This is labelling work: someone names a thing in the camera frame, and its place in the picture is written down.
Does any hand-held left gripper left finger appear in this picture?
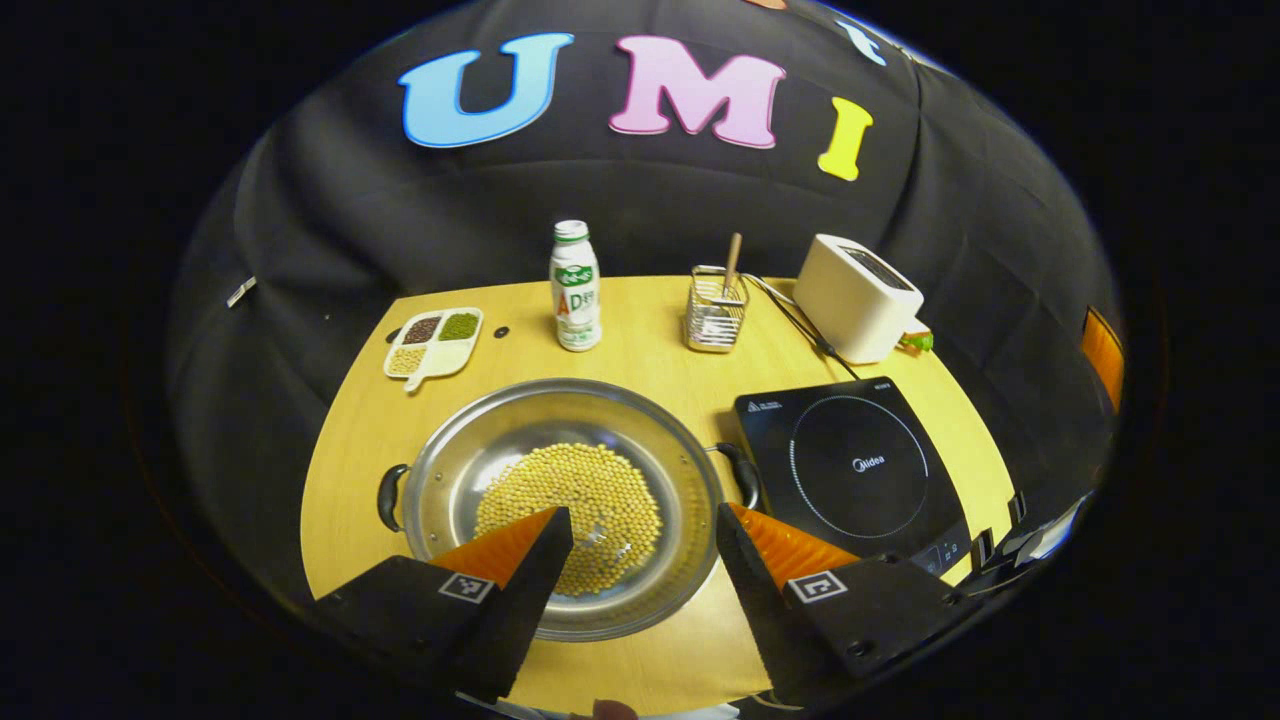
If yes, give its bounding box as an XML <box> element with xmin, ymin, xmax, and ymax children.
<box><xmin>315</xmin><ymin>506</ymin><xmax>575</xmax><ymax>704</ymax></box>

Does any black backdrop cloth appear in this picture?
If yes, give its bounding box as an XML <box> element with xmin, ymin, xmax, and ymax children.
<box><xmin>165</xmin><ymin>0</ymin><xmax>1126</xmax><ymax>621</ymax></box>

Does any white compartment tray of beans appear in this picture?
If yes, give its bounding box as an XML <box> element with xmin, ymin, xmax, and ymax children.
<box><xmin>384</xmin><ymin>307</ymin><xmax>484</xmax><ymax>394</ymax></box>

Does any white toaster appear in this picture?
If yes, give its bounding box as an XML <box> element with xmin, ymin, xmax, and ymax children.
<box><xmin>794</xmin><ymin>234</ymin><xmax>926</xmax><ymax>365</ymax></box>

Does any pile of yellow soybeans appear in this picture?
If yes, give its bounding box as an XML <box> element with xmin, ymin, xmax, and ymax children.
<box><xmin>473</xmin><ymin>443</ymin><xmax>664</xmax><ymax>598</ymax></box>

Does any wire utensil basket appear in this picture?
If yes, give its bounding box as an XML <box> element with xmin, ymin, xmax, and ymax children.
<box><xmin>684</xmin><ymin>265</ymin><xmax>751</xmax><ymax>354</ymax></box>

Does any white green label bottle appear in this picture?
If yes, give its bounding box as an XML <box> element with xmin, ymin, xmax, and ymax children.
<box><xmin>549</xmin><ymin>220</ymin><xmax>603</xmax><ymax>352</ymax></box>

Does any steel pot with black handles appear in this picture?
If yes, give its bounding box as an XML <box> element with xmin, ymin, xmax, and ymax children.
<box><xmin>377</xmin><ymin>377</ymin><xmax>761</xmax><ymax>643</ymax></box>

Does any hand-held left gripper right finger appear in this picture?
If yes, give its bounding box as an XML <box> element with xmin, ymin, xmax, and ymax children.
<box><xmin>715</xmin><ymin>502</ymin><xmax>976</xmax><ymax>706</ymax></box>

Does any black induction cooktop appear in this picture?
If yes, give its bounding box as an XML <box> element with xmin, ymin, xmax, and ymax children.
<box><xmin>734</xmin><ymin>376</ymin><xmax>973</xmax><ymax>586</ymax></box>

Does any black power cable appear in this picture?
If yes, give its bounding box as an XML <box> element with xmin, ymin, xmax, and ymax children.
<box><xmin>745</xmin><ymin>273</ymin><xmax>861</xmax><ymax>381</ymax></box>

